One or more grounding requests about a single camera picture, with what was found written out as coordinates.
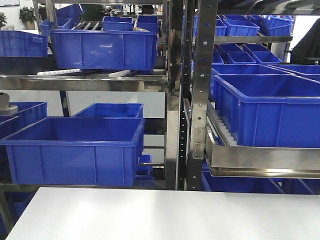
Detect steel shelving rack left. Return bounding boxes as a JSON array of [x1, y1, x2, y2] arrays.
[[0, 0, 183, 190]]

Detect steel shelving rack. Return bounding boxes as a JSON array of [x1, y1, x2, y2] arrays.
[[0, 0, 183, 190], [183, 0, 320, 191]]

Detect blue bin lower left rear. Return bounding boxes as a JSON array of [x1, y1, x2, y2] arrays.
[[73, 103, 144, 118]]

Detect blue bin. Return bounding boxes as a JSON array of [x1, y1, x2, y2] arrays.
[[0, 117, 145, 186], [0, 30, 48, 57], [0, 102, 48, 139], [73, 103, 144, 118]]

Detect large blue bin right shelf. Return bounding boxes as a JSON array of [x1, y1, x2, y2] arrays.
[[213, 74, 320, 148]]

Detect blue bin lower left front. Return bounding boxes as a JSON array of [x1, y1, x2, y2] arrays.
[[0, 117, 145, 186]]

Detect steel shelving rack right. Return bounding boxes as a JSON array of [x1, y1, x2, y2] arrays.
[[183, 0, 320, 191]]

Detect blue bin upper left shelf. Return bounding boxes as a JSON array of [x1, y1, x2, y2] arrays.
[[50, 29, 158, 71]]

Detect blue bin far left lower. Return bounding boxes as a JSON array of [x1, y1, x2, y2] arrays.
[[0, 102, 48, 139]]

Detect blue bin far left upper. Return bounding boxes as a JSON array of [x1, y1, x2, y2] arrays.
[[0, 30, 48, 57]]

